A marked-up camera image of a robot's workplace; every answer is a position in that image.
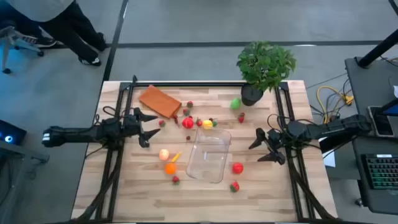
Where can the grey metal stand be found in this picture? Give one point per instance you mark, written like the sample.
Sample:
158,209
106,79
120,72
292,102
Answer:
21,152

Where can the black device with blue light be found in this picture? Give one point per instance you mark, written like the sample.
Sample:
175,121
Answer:
12,133

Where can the small red toy radish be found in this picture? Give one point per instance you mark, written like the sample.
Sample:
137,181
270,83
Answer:
175,118

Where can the green leafy plant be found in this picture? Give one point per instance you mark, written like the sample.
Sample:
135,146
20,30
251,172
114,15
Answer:
264,65

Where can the small yellow toy banana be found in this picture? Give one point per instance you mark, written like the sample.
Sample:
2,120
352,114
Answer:
176,157

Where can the black aluminium rig frame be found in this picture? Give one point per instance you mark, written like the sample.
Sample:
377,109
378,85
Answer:
202,84

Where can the grey office chair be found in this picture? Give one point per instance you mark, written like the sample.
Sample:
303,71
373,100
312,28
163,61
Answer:
12,37

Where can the black pole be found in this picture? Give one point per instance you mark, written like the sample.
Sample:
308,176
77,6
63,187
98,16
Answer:
377,49

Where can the orange toy fruit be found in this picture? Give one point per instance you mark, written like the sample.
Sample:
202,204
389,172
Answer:
170,168

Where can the red toy bell pepper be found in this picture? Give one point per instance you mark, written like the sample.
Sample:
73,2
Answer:
234,186

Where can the black plant pot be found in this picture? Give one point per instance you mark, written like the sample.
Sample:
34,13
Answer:
250,96

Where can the white paper sheet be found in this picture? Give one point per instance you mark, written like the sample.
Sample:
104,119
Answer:
330,158

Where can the person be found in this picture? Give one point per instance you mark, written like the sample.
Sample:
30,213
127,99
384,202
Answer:
62,25

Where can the black phone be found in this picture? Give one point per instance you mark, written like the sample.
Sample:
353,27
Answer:
381,123

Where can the leafy toy strawberry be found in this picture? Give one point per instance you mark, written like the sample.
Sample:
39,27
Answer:
175,180

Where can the clear plastic container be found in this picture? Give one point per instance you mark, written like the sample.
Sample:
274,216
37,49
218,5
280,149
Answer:
208,155

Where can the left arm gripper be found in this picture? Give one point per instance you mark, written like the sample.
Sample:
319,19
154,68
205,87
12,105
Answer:
132,126

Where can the red toy tomato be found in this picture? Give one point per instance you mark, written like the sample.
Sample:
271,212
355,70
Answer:
237,168

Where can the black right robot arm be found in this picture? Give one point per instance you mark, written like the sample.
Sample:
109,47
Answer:
326,127

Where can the yellow toy fruit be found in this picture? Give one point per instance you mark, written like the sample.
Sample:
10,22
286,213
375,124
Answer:
207,124

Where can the black backlit keyboard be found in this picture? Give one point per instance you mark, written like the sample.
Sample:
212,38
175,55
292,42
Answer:
384,172

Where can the green toy apple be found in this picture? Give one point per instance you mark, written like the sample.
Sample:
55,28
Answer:
235,103

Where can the pale peach toy fruit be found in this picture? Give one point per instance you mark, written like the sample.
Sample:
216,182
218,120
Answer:
163,154

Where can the orange folded cloth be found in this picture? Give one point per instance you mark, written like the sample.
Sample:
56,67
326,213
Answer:
158,101

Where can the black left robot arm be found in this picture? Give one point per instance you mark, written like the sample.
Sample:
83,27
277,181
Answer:
77,133

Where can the grey side desk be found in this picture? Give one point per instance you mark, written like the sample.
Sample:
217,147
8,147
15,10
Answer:
367,84

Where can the small toy strawberry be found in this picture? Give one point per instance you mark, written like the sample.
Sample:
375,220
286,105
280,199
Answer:
199,122
189,104
186,111
241,117
162,123

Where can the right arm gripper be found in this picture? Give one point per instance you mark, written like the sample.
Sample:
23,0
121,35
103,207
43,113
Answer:
276,140

